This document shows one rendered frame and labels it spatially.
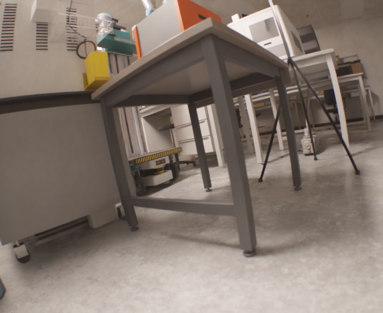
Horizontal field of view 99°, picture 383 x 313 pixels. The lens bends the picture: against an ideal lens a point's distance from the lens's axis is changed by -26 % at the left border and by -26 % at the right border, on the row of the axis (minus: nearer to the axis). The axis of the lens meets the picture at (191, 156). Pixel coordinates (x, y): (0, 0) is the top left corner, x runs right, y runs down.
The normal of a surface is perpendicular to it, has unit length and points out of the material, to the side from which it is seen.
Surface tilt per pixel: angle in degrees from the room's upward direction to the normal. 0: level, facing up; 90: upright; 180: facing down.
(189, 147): 90
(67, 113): 90
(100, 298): 0
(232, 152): 90
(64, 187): 90
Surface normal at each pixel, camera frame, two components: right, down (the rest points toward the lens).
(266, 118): -0.63, 0.19
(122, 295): -0.20, -0.98
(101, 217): 0.75, -0.10
